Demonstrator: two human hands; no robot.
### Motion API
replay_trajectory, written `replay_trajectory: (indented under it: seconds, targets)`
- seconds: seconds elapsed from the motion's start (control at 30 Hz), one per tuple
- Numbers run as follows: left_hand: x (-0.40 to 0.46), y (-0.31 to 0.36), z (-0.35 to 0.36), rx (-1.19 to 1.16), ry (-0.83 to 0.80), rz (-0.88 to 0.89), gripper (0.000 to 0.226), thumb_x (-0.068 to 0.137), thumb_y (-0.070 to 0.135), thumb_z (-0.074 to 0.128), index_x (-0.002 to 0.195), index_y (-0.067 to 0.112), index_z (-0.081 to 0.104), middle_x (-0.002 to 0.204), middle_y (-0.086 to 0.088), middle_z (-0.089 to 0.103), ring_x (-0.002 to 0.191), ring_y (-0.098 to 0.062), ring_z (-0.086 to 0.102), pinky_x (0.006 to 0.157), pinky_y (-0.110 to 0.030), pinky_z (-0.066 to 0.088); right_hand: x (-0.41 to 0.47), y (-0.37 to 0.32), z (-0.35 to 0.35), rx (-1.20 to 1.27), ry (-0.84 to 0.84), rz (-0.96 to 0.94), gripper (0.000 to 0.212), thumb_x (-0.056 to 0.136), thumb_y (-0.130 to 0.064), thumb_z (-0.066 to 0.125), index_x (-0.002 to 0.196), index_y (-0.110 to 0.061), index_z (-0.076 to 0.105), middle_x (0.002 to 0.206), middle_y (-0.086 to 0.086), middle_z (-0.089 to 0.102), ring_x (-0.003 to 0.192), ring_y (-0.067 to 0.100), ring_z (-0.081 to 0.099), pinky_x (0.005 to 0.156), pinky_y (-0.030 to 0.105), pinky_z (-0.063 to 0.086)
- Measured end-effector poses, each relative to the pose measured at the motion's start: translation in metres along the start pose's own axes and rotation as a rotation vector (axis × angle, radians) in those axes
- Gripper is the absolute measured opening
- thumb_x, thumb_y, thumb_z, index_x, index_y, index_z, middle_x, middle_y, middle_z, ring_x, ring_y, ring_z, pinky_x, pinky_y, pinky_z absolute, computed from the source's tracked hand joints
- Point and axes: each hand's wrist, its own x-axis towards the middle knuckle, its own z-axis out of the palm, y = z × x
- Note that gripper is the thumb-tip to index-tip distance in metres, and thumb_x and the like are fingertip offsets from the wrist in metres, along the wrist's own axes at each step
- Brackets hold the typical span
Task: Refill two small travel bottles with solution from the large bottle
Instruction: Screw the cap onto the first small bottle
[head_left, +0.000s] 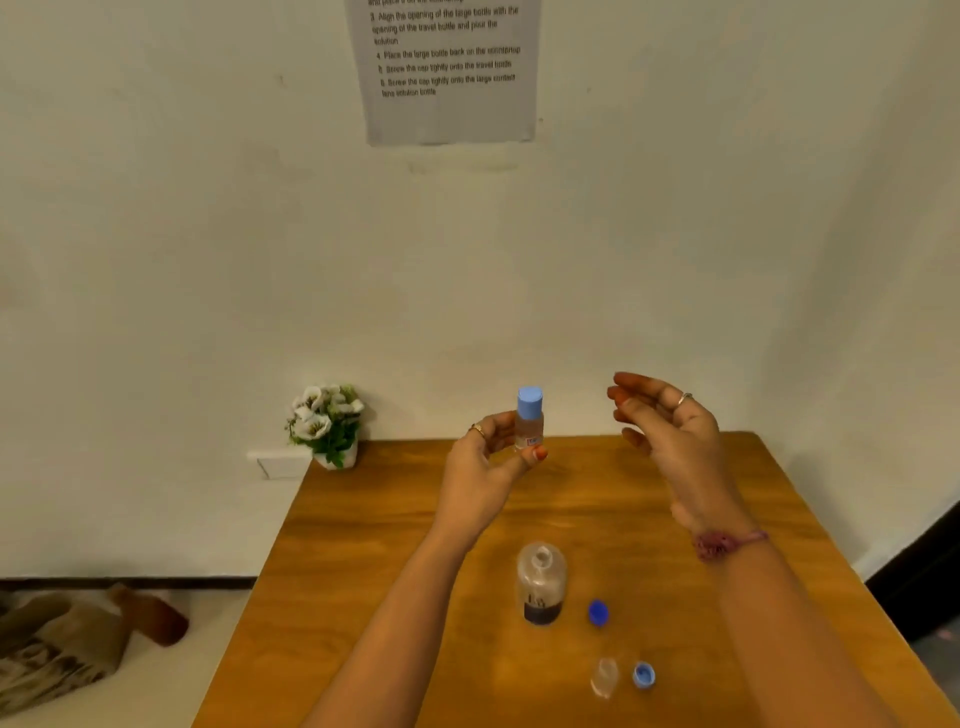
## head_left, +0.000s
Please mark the white printed paper sheet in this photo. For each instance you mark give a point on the white printed paper sheet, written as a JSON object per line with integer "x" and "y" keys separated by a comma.
{"x": 450, "y": 112}

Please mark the white wall socket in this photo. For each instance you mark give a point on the white wall socket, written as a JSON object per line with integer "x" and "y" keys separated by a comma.
{"x": 281, "y": 465}

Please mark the person's right hand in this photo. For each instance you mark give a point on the person's right hand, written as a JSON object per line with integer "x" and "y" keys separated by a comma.
{"x": 690, "y": 457}

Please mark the white flower potted plant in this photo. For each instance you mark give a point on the white flower potted plant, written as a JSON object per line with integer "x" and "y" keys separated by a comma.
{"x": 322, "y": 427}

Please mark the person's left forearm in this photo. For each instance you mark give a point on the person's left forearm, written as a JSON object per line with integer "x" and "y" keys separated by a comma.
{"x": 390, "y": 645}

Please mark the brown patterned bag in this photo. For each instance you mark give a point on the brown patterned bag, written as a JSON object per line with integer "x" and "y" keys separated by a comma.
{"x": 60, "y": 645}

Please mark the light blue small cap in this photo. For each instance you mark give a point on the light blue small cap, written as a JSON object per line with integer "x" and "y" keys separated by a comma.
{"x": 643, "y": 675}
{"x": 530, "y": 403}

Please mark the person's right forearm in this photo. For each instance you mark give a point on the person's right forearm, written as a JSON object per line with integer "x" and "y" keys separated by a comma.
{"x": 795, "y": 645}

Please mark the dark blue bottle cap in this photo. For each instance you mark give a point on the dark blue bottle cap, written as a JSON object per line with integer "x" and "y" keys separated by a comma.
{"x": 598, "y": 613}

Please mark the large clear solution bottle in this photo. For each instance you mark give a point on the large clear solution bottle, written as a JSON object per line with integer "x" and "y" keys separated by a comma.
{"x": 541, "y": 585}

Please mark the person's left hand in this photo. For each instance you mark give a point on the person's left hand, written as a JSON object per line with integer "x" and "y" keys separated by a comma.
{"x": 472, "y": 491}

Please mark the small clear bottle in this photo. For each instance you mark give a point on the small clear bottle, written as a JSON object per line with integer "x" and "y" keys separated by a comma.
{"x": 604, "y": 677}
{"x": 528, "y": 433}

